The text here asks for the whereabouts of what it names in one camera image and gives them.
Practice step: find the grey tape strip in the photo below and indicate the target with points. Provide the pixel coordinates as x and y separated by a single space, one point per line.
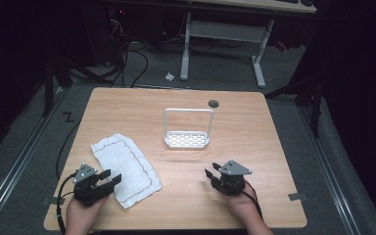
53 200
297 196

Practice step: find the white rack with tall frame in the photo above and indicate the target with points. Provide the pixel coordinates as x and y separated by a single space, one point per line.
187 138

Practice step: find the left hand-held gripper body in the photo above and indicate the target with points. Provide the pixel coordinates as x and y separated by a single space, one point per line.
85 187

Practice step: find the black metal stand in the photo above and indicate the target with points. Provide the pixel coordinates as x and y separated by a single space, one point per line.
54 71
313 94

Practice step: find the crumpled white paper scrap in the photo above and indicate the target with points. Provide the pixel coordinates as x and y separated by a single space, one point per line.
169 77

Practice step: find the person's right hand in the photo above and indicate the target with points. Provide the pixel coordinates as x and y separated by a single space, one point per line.
241 204

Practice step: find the white cloth with dark stitching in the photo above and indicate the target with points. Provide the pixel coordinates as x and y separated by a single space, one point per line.
125 169

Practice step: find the person's left hand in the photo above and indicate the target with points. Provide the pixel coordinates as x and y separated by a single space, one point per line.
81 217

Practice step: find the grey-legged desk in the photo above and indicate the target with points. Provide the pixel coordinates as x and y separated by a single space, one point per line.
225 31

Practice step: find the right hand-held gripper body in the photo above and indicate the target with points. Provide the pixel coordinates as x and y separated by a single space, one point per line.
231 179

